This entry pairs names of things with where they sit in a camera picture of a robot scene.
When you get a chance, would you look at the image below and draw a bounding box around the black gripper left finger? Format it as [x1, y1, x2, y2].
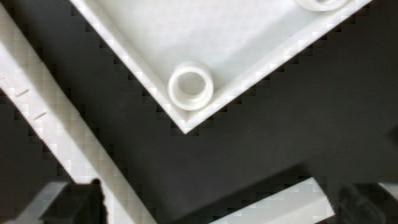
[10, 179, 106, 224]

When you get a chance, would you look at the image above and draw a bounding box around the white U-shaped obstacle fence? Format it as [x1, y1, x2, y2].
[0, 3, 398, 224]

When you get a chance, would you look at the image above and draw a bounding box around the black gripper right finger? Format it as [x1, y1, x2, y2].
[336, 184, 398, 224]

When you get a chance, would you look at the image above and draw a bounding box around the white square tabletop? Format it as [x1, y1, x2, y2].
[69, 0, 371, 132]

